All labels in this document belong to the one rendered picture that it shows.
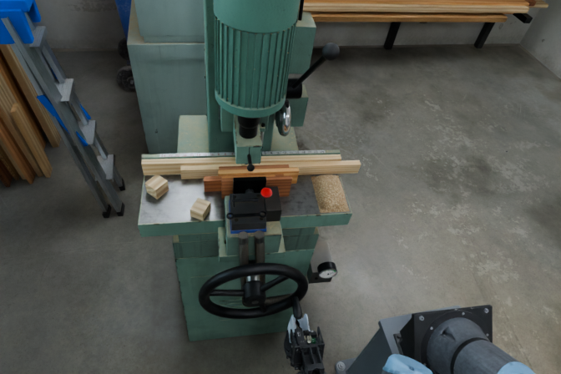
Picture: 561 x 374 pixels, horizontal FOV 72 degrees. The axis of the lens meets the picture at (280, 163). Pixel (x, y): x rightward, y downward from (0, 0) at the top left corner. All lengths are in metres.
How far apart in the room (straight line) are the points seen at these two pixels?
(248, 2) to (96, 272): 1.63
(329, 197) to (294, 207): 0.11
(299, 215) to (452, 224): 1.55
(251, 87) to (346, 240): 1.48
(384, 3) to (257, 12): 2.49
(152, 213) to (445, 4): 2.89
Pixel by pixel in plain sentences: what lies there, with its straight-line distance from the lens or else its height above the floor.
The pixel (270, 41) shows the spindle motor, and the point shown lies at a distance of 0.82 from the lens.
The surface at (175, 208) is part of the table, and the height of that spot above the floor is 0.90.
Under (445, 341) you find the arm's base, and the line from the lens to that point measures 1.28.
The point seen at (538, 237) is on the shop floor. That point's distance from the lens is 2.80.
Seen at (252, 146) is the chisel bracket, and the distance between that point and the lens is 1.04.
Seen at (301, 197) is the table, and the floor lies 0.90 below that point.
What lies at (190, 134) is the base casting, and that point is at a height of 0.80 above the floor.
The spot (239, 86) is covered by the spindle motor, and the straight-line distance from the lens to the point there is 0.88.
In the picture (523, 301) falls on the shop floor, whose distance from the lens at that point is 2.46.
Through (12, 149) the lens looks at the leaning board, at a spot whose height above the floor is 0.26.
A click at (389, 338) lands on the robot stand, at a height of 0.55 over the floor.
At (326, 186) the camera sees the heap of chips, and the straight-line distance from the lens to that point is 1.15.
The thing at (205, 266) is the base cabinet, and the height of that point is 0.65.
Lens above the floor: 1.79
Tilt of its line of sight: 46 degrees down
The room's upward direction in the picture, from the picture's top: 9 degrees clockwise
